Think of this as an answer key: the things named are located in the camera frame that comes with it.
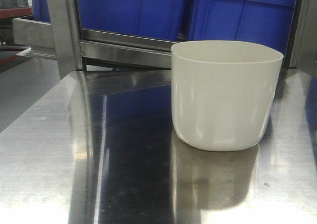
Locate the white plastic bin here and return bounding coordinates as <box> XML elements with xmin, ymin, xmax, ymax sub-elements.
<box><xmin>171</xmin><ymin>40</ymin><xmax>284</xmax><ymax>151</ymax></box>

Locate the blue crate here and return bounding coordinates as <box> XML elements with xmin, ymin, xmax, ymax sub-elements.
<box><xmin>78</xmin><ymin>0</ymin><xmax>186</xmax><ymax>41</ymax></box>
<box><xmin>187</xmin><ymin>0</ymin><xmax>296</xmax><ymax>54</ymax></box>
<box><xmin>32</xmin><ymin>0</ymin><xmax>50</xmax><ymax>23</ymax></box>

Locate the blue crate right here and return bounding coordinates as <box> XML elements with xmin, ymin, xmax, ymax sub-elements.
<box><xmin>187</xmin><ymin>0</ymin><xmax>296</xmax><ymax>54</ymax></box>

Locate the blue crate far left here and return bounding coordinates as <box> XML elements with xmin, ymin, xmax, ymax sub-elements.
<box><xmin>32</xmin><ymin>0</ymin><xmax>50</xmax><ymax>23</ymax></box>

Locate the red rack beam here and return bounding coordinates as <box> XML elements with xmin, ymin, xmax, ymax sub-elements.
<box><xmin>0</xmin><ymin>7</ymin><xmax>33</xmax><ymax>19</ymax></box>

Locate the stainless steel shelf frame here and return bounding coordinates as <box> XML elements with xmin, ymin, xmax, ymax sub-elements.
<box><xmin>13</xmin><ymin>0</ymin><xmax>317</xmax><ymax>77</ymax></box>

